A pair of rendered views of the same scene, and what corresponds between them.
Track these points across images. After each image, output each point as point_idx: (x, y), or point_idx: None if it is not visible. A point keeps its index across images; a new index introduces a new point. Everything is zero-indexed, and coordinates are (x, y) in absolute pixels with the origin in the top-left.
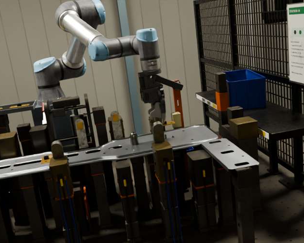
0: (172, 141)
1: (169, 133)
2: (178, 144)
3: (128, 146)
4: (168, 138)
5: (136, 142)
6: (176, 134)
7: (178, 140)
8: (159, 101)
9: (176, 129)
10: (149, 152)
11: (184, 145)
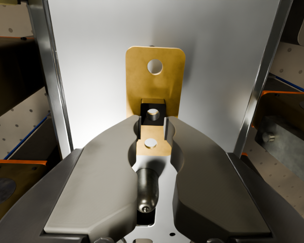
0: (211, 71)
1: (92, 53)
2: (260, 61)
3: (159, 193)
4: (152, 73)
5: (157, 178)
6: (118, 22)
7: (211, 44)
8: (111, 235)
9: (46, 1)
10: (240, 154)
11: (273, 39)
